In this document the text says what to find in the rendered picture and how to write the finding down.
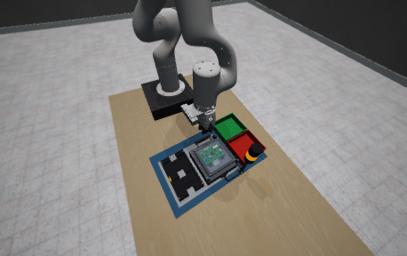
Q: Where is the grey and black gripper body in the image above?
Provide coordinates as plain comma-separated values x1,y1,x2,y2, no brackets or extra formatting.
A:
197,109,216,130

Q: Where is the green open-top bin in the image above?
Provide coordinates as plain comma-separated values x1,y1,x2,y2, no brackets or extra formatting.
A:
212,113,247,145

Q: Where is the red bin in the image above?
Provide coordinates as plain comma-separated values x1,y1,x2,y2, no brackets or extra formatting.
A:
227,130,266,165

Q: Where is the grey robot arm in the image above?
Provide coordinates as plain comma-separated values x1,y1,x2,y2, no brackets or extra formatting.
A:
132,0,237,126

